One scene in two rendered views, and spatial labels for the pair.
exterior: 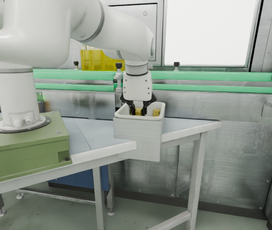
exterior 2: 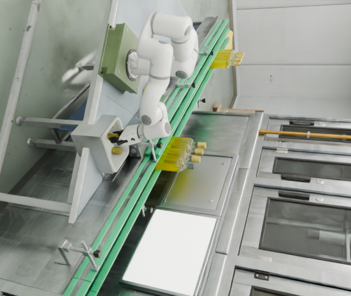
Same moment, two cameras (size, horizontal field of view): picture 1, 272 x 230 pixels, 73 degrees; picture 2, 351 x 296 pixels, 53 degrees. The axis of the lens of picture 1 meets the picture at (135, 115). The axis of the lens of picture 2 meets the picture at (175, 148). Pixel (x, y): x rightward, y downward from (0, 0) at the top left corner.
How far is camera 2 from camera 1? 1.21 m
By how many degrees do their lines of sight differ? 36
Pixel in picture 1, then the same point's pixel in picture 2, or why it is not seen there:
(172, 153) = not seen: hidden behind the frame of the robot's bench
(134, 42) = (145, 96)
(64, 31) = (144, 52)
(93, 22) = (151, 70)
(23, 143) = (118, 53)
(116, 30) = (151, 87)
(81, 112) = (134, 120)
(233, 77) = (112, 235)
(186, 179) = (22, 218)
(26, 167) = (106, 51)
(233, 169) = (4, 265)
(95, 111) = not seen: hidden behind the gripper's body
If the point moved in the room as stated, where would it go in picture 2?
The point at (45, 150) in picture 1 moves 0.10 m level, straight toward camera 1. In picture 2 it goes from (110, 61) to (99, 51)
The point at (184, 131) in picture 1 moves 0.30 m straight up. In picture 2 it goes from (82, 172) to (143, 180)
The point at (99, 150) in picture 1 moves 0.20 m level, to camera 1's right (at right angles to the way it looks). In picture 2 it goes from (98, 96) to (80, 127)
